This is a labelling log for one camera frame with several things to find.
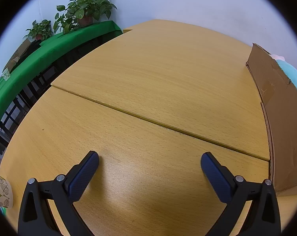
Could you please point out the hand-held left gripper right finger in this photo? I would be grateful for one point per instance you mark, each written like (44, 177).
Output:
(216, 177)

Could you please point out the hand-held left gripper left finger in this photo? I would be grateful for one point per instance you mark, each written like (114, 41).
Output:
(83, 177)

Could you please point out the wooden desktop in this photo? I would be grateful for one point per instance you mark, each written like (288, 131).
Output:
(138, 78)

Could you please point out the leaf-patterned paper cup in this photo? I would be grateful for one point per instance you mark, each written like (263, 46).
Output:
(2, 191)

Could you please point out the teal and pink pig plush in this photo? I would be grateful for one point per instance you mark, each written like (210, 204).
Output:
(291, 73)

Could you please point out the small brown cardboard box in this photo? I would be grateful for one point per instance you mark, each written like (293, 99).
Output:
(18, 54)

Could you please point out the small potted green plant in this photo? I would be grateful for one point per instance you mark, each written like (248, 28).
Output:
(40, 29)

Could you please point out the large potted green plant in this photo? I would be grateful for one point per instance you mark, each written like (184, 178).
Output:
(85, 7)

